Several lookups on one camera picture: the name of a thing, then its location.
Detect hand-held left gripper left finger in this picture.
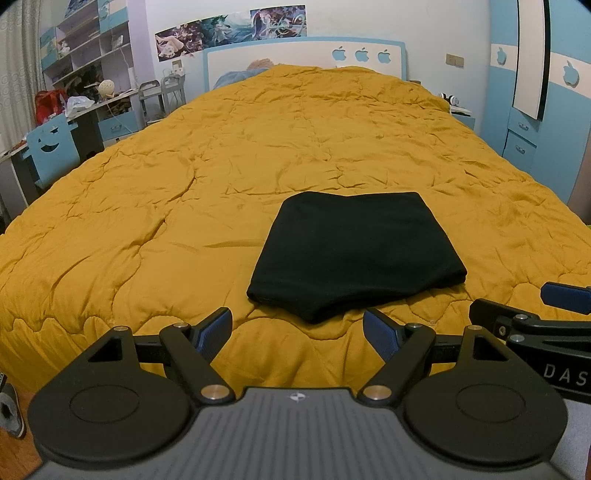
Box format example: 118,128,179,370
85,306,237,407

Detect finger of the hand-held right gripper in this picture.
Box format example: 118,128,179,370
468,298,591,340
540,281,591,317

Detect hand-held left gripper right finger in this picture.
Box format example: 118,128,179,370
358,307,509,407

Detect black pants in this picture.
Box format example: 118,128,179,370
246,191,468,325

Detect yellow quilted blanket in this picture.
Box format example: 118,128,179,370
0,65,591,408

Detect grey shoe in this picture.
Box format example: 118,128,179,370
0,382,27,439

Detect grey and blue desk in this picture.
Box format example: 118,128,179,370
0,87,142,209

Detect blue smiley face chair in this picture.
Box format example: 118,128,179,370
25,113,82,190

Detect blue pillow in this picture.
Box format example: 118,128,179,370
212,68,262,91

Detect white plastic bag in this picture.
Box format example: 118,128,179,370
64,95,96,119

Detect blue and white wardrobe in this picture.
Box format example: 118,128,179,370
480,0,591,209

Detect red bag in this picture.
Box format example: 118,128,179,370
34,89,70,126

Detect white and blue headboard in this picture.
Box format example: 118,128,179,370
203,37,410,91

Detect light curtain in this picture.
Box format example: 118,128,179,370
0,14,47,154

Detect white and blue bookshelf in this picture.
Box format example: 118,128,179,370
39,0,135,87

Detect wall poster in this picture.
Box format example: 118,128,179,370
154,4,309,64

